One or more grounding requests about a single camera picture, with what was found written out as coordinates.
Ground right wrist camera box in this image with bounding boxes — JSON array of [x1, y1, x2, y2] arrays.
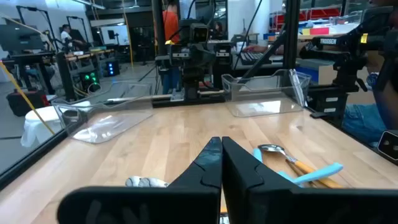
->
[[188, 23, 210, 44]]

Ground table-level camera box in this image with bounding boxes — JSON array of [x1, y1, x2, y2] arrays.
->
[[377, 129, 398, 162]]

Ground wooden workbench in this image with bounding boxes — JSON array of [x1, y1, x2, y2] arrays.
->
[[55, 48, 116, 101]]

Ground white bag-lined bin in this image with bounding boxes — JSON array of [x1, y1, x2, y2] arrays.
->
[[20, 105, 65, 148]]

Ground black keyboard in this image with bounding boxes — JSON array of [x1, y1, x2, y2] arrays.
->
[[238, 51, 266, 65]]

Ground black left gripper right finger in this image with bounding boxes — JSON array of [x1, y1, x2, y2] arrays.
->
[[222, 136, 398, 224]]

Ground yellow-handled silver spoon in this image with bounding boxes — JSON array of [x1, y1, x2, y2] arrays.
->
[[257, 144, 345, 190]]

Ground computer tower with green lights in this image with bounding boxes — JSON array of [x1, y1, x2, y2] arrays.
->
[[78, 70, 101, 93]]

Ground yellow cable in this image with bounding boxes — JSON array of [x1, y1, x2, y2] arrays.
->
[[0, 60, 56, 135]]

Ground clear plastic bin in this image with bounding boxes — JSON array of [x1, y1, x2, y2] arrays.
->
[[221, 68, 312, 118], [51, 81, 155, 144]]

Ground black case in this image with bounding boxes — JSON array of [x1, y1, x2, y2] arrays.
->
[[6, 88, 48, 118]]

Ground cardboard box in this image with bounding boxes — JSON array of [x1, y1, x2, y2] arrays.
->
[[295, 58, 337, 85]]

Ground black rig frame post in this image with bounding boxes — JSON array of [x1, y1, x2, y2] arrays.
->
[[283, 0, 302, 72]]

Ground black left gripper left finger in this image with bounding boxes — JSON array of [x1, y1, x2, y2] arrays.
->
[[57, 137, 223, 224]]

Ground person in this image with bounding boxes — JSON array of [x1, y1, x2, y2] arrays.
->
[[341, 0, 398, 147], [162, 0, 181, 45], [60, 24, 84, 51]]

